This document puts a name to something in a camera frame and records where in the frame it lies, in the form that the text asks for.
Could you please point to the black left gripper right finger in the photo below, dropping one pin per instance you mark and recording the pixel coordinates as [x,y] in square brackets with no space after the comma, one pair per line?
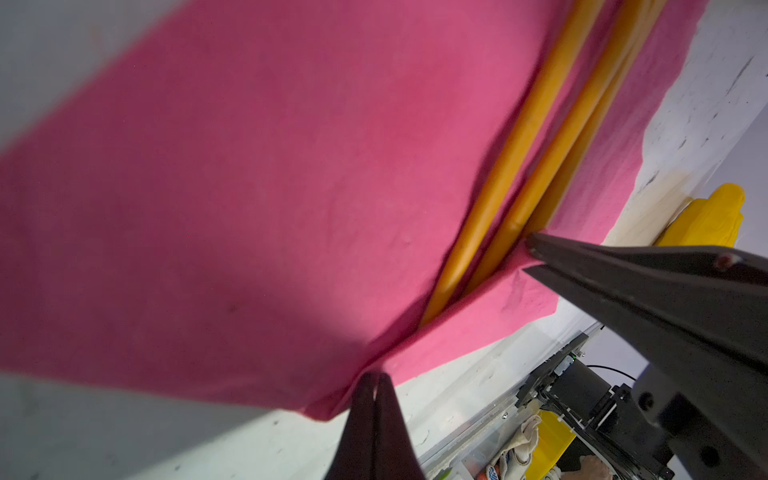
[394,456]

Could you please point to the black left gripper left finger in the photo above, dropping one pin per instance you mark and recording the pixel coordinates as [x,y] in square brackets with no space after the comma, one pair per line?
[354,456]

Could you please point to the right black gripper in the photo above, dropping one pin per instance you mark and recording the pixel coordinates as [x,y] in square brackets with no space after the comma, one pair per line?
[705,339]

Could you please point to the yellow plastic fork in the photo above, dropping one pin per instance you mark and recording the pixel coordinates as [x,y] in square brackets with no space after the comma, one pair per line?
[630,17]

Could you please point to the yellow plastic knife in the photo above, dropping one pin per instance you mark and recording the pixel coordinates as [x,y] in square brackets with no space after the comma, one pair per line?
[553,197]

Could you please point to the pink paper napkin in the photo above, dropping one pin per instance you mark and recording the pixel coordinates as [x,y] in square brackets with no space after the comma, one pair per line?
[252,205]

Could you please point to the yellow plastic spoon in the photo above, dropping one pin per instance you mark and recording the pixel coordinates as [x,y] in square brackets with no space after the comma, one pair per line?
[535,109]

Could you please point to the yellow bananas bunch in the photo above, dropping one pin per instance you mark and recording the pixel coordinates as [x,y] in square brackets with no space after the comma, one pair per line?
[712,221]

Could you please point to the white work glove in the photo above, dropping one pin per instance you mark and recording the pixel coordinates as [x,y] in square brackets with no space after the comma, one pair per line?
[514,459]

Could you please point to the yellow box under table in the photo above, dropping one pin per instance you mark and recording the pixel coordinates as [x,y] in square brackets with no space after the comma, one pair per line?
[555,436]

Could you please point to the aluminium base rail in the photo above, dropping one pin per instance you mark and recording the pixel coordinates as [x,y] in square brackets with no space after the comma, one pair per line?
[604,418]

